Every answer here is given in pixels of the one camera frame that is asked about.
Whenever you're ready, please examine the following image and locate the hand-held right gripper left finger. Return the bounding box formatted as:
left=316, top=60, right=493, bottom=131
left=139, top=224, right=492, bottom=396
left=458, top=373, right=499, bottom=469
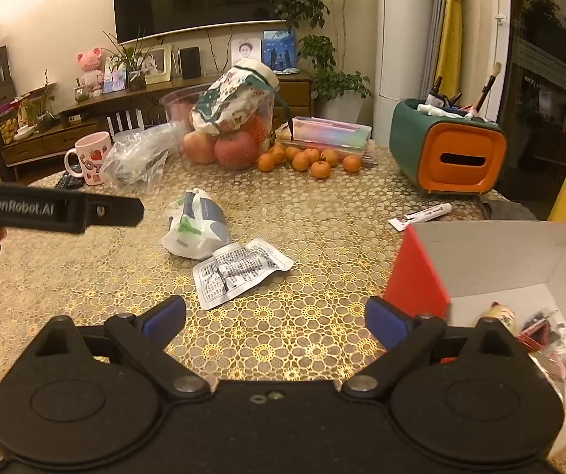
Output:
left=31, top=295, right=212, bottom=401

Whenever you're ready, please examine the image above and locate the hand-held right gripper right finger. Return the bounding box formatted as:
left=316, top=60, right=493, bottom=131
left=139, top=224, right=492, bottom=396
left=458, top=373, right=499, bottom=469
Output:
left=341, top=297, right=531, bottom=400

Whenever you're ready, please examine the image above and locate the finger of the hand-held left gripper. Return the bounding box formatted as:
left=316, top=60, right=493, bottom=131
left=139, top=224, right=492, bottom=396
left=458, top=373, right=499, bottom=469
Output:
left=0, top=181, right=145, bottom=234

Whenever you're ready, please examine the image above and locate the silver printed foil packet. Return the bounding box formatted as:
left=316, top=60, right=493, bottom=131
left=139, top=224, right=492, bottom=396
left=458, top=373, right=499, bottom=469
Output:
left=192, top=238, right=294, bottom=311

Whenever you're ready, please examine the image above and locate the white and red cardboard box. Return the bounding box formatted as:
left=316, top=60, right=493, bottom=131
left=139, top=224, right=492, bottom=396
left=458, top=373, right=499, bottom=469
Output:
left=384, top=222, right=566, bottom=460

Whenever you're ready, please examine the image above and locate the gold lace patterned desktop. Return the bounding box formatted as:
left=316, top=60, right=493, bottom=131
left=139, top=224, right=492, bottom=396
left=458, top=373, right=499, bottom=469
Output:
left=0, top=144, right=566, bottom=474

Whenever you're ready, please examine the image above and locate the wooden cabinet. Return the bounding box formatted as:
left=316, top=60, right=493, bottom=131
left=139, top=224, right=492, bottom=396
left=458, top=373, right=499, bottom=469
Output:
left=1, top=69, right=313, bottom=166

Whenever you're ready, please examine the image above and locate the pink strawberry mug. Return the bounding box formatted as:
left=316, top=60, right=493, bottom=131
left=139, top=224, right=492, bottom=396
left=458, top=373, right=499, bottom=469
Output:
left=64, top=131, right=113, bottom=186

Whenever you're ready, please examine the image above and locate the white and green plastic bag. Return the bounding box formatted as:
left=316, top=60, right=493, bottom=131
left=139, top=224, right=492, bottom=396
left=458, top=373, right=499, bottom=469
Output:
left=161, top=188, right=233, bottom=260

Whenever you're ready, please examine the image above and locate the small potted leafy plant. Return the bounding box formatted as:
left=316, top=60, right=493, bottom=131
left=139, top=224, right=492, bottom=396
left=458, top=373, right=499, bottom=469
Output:
left=19, top=71, right=61, bottom=134

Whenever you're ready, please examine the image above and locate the crumpled clear plastic bag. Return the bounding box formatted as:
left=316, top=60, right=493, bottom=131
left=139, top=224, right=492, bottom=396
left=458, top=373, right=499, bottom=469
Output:
left=100, top=121, right=185, bottom=193

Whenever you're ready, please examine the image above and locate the white tube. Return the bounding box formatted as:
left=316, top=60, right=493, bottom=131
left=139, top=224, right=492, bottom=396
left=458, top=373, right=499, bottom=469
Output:
left=389, top=203, right=452, bottom=231

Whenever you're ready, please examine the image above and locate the white chair back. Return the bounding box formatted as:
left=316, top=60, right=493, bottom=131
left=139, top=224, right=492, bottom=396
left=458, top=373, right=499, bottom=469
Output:
left=106, top=111, right=146, bottom=135

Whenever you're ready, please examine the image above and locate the pink bear plush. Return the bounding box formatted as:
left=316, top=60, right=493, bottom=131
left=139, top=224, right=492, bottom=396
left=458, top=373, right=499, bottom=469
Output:
left=76, top=47, right=105, bottom=97

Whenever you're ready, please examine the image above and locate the pale apple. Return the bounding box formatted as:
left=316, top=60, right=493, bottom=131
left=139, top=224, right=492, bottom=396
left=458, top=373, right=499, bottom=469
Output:
left=183, top=131, right=216, bottom=165

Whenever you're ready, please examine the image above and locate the clear plastic bowl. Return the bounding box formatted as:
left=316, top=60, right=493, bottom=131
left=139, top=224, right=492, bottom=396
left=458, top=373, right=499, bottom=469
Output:
left=159, top=84, right=276, bottom=169

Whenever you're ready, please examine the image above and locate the pile of tangerines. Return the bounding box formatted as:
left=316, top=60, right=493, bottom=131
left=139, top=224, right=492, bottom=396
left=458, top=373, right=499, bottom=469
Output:
left=257, top=142, right=363, bottom=179

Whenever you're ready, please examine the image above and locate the small potted orchid plant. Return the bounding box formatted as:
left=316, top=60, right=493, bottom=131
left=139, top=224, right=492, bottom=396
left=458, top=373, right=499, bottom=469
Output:
left=102, top=27, right=165, bottom=92

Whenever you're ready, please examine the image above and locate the green and orange tissue box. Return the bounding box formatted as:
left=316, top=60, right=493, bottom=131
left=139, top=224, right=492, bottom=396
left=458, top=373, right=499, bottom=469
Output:
left=389, top=99, right=508, bottom=196

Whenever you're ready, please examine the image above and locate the red apple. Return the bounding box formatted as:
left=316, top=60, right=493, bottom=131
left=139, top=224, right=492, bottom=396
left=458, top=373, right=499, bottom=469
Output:
left=214, top=131, right=259, bottom=172

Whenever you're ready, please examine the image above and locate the framed photo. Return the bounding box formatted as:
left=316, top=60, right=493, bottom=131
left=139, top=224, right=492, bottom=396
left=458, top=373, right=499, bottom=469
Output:
left=137, top=43, right=172, bottom=85

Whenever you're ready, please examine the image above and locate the pastel pencil case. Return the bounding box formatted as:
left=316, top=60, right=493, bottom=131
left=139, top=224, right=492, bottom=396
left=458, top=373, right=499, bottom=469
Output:
left=280, top=116, right=377, bottom=166

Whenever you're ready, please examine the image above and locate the black speaker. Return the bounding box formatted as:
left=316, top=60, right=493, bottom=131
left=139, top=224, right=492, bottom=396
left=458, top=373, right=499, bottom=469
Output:
left=179, top=47, right=202, bottom=80

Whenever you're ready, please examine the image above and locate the printed cloth bag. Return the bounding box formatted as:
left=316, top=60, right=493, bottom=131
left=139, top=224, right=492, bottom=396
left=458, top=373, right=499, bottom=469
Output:
left=191, top=58, right=298, bottom=141

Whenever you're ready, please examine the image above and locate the white portrait picture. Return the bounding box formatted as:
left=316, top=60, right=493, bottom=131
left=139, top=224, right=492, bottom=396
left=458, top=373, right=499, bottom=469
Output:
left=231, top=37, right=262, bottom=67

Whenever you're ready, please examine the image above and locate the calligraphy brush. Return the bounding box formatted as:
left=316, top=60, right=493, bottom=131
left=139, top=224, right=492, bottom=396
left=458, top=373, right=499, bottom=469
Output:
left=473, top=62, right=504, bottom=114

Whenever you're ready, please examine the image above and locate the blue picture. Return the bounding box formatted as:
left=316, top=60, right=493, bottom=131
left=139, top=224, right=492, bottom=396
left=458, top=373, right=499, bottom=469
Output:
left=263, top=30, right=297, bottom=71

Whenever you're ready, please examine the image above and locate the white framed glass door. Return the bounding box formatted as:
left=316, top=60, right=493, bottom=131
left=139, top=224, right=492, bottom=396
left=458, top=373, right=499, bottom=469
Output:
left=495, top=0, right=566, bottom=208

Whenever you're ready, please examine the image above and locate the white standing air conditioner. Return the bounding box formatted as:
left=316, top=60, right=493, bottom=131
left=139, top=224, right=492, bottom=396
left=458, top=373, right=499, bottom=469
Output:
left=374, top=0, right=442, bottom=146

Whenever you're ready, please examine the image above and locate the yellow curtain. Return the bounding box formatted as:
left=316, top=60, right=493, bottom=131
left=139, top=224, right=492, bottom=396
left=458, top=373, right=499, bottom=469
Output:
left=434, top=0, right=464, bottom=100

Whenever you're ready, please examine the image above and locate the tall green houseplant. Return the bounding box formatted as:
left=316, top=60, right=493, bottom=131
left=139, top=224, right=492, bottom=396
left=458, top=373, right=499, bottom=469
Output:
left=273, top=0, right=373, bottom=124

